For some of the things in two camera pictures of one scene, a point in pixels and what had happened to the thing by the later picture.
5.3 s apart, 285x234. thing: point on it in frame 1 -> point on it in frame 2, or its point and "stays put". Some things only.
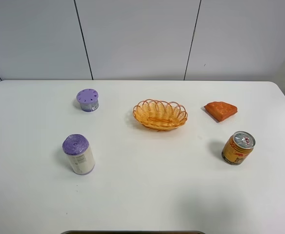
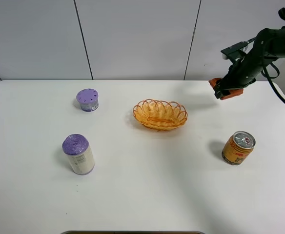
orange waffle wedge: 220,110 -> 233,93
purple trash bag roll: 78,147 stays put
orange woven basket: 159,115 stays put
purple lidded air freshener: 88,99 stays put
